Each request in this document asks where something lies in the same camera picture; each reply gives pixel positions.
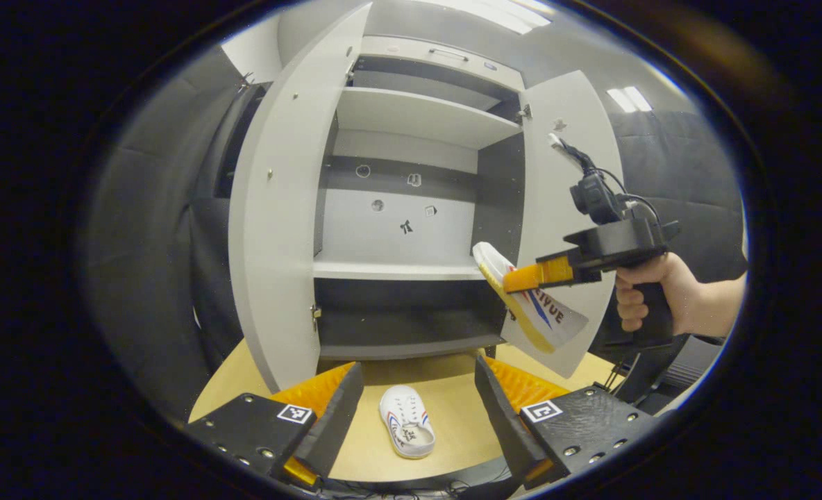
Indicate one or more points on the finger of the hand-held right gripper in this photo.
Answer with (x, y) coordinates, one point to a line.
(536, 276)

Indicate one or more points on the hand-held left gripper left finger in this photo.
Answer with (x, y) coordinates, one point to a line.
(334, 423)

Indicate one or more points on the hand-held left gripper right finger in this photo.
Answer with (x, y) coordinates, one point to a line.
(501, 417)

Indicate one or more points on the white canvas shoe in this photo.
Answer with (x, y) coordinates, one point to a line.
(543, 319)
(405, 420)

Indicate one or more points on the grey cabinet door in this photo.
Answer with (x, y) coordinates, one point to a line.
(279, 208)
(564, 194)

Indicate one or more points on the grey white shoe cabinet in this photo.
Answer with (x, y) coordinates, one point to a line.
(397, 215)

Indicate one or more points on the white cabinet shelf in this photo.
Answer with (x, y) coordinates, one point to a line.
(397, 269)
(418, 114)

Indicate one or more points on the black backdrop cloth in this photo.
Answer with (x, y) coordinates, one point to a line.
(689, 167)
(147, 229)

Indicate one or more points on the black mesh office chair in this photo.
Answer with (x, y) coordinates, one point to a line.
(682, 368)

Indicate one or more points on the small ceiling light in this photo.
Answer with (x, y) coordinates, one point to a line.
(630, 99)

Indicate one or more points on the long ceiling light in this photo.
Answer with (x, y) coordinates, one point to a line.
(494, 12)

